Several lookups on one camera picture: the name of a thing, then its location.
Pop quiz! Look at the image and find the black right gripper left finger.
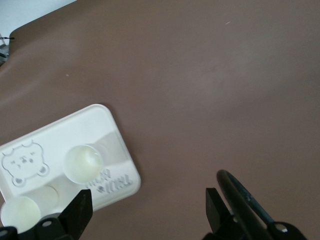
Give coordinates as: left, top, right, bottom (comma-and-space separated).
14, 188, 94, 240

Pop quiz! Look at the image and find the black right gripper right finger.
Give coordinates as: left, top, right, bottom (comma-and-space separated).
202, 187, 306, 240

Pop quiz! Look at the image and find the white IKEA cup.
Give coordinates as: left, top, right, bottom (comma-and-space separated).
0, 185, 60, 232
63, 144, 105, 184

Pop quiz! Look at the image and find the cream tray with bear print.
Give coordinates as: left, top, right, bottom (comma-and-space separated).
0, 103, 142, 221

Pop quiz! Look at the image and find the metal table edge bracket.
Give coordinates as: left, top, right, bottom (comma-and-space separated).
0, 42, 11, 66

